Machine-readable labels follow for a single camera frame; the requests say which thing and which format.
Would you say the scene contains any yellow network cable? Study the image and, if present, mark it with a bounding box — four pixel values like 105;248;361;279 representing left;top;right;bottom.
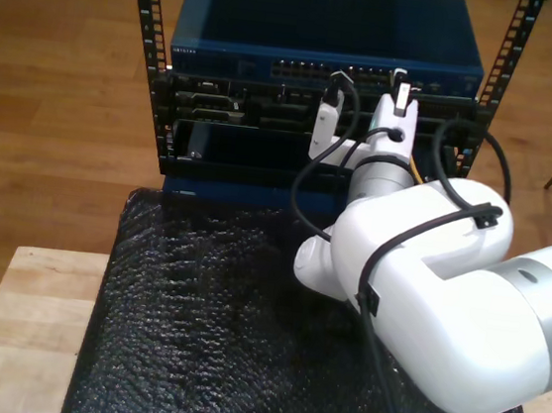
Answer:
353;66;552;413

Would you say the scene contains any black rack server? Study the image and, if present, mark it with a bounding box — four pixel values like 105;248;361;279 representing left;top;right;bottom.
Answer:
149;67;493;155

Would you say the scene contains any blue flat box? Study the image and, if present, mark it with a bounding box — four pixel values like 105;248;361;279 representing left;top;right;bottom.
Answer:
161;173;353;217

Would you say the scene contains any black bubble wrap mat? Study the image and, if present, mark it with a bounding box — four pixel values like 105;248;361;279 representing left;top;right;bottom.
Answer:
60;177;552;413

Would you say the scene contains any thin black cable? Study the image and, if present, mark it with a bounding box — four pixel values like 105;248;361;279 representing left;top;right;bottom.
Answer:
266;65;526;413
338;122;408;176

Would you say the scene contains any blue network switch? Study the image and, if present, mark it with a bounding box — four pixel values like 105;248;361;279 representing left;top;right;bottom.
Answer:
166;0;494;109

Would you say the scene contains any black perforated rack post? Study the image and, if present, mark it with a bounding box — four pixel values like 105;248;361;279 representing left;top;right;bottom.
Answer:
450;0;548;196
105;0;191;175

